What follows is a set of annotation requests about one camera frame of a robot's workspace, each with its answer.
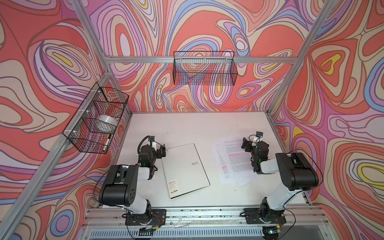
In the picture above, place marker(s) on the bottom blank paper sheet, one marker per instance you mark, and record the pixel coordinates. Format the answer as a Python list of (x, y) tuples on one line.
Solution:
[(246, 179)]

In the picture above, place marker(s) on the white folder black inside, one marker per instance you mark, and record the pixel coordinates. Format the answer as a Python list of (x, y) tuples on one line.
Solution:
[(184, 171)]

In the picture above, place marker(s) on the silver tape roll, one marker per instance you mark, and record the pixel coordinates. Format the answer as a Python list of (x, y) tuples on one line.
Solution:
[(106, 124)]

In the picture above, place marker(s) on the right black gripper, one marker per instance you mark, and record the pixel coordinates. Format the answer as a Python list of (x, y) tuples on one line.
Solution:
[(246, 144)]

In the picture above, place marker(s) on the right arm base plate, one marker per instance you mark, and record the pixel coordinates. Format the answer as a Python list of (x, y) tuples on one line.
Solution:
[(258, 216)]

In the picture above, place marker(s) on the black wire basket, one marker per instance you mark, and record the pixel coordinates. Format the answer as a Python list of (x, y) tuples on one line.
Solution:
[(204, 68), (93, 127)]

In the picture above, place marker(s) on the black wire basket back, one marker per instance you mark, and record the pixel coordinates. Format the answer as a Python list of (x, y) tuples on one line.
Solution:
[(204, 68)]

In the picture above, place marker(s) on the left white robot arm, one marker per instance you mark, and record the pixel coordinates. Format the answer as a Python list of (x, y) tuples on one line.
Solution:
[(120, 186)]

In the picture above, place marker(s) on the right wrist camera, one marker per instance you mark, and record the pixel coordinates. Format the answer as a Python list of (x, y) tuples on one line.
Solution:
[(259, 135)]

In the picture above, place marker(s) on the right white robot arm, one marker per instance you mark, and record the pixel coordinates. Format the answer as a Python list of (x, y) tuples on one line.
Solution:
[(296, 173)]

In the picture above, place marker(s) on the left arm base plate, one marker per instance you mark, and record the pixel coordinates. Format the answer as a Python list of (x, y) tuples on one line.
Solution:
[(153, 218)]

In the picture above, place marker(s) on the white marker pen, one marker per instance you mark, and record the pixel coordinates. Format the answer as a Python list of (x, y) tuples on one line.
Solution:
[(106, 145)]

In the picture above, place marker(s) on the printed paper sheet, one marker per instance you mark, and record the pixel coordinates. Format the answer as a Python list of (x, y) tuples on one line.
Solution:
[(238, 161), (224, 174)]

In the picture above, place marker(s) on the black wire basket left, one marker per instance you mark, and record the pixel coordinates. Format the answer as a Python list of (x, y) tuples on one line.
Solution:
[(93, 127)]

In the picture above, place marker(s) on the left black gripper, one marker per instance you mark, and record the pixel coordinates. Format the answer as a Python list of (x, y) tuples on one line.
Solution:
[(162, 151)]

